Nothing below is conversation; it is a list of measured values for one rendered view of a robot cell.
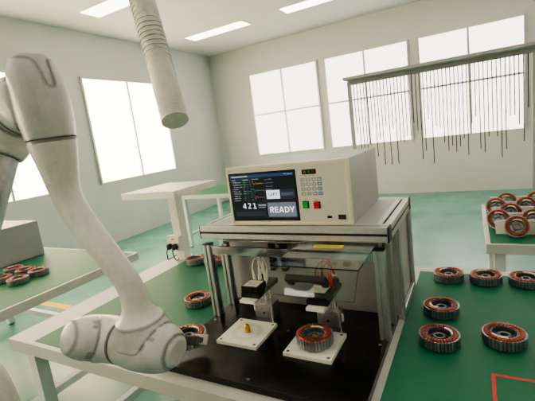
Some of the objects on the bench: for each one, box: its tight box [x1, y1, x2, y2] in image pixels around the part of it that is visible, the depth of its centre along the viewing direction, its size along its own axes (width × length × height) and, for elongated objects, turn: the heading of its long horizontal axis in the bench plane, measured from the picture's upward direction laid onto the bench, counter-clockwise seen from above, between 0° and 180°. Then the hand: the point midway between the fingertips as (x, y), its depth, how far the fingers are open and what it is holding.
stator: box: [295, 323, 334, 352], centre depth 113 cm, size 11×11×4 cm
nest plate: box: [283, 332, 347, 365], centre depth 114 cm, size 15×15×1 cm
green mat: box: [380, 271, 535, 401], centre depth 109 cm, size 94×61×1 cm, turn 8°
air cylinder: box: [317, 305, 343, 328], centre depth 126 cm, size 5×8×6 cm
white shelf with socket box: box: [121, 180, 216, 261], centre depth 210 cm, size 35×37×46 cm
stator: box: [184, 290, 212, 309], centre depth 159 cm, size 11×11×4 cm
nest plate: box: [217, 318, 278, 351], centre depth 125 cm, size 15×15×1 cm
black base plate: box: [169, 297, 398, 401], centre depth 121 cm, size 47×64×2 cm
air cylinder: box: [255, 297, 280, 318], centre depth 138 cm, size 5×8×6 cm
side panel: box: [396, 208, 416, 320], centre depth 136 cm, size 28×3×32 cm, turn 8°
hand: (188, 336), depth 117 cm, fingers closed on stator, 11 cm apart
